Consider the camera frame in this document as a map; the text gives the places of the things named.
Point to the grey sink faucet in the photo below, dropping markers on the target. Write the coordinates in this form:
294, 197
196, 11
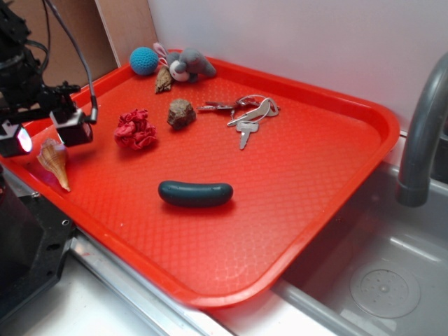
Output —
425, 153

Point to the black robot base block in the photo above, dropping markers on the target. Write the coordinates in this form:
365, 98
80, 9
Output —
35, 238

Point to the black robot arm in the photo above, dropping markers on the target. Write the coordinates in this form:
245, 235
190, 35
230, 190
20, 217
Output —
15, 39

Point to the tan spiral seashell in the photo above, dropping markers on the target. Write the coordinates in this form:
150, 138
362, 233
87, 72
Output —
53, 158

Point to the red plastic tray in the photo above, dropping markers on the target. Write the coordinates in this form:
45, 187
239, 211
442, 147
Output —
295, 172

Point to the red fabric scrunchie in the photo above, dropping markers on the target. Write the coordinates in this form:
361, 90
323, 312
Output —
134, 131

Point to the silver key bunch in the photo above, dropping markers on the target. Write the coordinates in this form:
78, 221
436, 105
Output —
246, 113

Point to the grey plush bunny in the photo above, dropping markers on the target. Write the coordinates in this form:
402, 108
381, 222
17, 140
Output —
185, 66

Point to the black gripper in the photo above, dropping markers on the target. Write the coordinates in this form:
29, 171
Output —
26, 98

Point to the brown pine cone piece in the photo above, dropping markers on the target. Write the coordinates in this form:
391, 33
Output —
164, 80

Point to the dark green toy cucumber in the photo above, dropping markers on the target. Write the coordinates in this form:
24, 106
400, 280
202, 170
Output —
197, 195

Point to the grey sink basin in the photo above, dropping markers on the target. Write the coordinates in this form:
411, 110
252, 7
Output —
377, 267

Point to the brown rock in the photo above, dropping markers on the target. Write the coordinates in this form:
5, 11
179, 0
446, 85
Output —
181, 114

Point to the blue crocheted ball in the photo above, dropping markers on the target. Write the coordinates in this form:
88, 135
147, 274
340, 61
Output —
143, 61

